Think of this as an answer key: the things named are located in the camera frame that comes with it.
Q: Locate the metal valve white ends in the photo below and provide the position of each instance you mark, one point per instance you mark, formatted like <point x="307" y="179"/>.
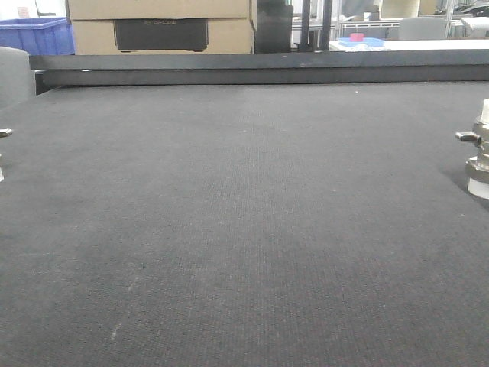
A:
<point x="477" y="167"/>

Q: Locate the black conveyor belt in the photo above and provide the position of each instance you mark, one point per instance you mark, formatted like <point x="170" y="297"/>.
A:
<point x="243" y="226"/>

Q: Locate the lower cardboard box black print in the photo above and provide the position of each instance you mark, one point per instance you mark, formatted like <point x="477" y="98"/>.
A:
<point x="164" y="36"/>

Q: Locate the upper cardboard box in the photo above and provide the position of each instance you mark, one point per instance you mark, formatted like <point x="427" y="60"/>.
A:
<point x="127" y="9"/>

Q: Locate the black cabinet block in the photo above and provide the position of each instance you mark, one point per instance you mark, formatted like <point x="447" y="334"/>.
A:
<point x="274" y="27"/>

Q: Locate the blue tray on table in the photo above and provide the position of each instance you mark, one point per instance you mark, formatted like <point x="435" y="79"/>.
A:
<point x="367" y="41"/>

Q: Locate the pink tape roll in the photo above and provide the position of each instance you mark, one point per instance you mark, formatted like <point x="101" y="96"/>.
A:
<point x="356" y="37"/>

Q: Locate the blue plastic crate background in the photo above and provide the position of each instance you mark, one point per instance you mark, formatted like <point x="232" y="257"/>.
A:
<point x="38" y="36"/>

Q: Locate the grey chair left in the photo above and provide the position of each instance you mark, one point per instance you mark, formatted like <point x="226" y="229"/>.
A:
<point x="18" y="82"/>

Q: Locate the white background table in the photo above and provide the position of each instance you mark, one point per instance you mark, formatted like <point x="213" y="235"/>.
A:
<point x="445" y="44"/>

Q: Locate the black vertical post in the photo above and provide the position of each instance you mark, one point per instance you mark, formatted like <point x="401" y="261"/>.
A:
<point x="326" y="24"/>

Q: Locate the black conveyor side rail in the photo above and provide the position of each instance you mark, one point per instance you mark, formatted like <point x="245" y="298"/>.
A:
<point x="322" y="68"/>

